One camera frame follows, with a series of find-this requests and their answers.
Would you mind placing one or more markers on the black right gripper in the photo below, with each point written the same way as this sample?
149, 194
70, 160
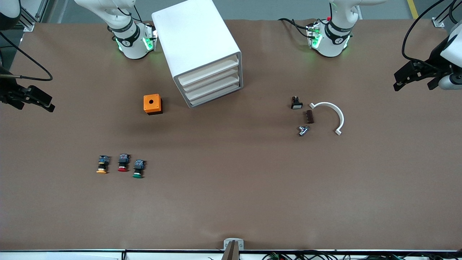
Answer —
8, 89

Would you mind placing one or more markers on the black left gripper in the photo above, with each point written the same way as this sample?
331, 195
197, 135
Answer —
434, 63

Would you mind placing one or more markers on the yellow push button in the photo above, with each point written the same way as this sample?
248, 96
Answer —
103, 164

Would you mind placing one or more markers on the red push button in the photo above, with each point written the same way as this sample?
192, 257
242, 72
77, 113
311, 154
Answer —
123, 162

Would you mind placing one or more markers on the green push button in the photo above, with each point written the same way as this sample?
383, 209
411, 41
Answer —
138, 169

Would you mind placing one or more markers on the brown terminal block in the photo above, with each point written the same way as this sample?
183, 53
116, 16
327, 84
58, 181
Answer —
309, 117

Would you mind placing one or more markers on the aluminium frame rail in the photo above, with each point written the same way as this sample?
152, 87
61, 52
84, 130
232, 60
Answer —
27, 21
437, 22

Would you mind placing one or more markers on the white curved plastic bracket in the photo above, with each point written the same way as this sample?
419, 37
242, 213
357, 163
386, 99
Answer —
326, 104

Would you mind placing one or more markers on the orange button enclosure box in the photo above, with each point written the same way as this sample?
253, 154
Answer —
151, 103

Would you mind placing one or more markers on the black white rectangular switch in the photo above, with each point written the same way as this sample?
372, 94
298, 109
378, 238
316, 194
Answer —
296, 103

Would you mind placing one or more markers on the silver key switch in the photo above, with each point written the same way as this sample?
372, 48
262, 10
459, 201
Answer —
303, 130

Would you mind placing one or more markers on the white table edge rail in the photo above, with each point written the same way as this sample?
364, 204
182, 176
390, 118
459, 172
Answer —
72, 255

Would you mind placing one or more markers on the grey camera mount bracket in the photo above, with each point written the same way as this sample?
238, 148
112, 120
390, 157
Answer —
233, 245

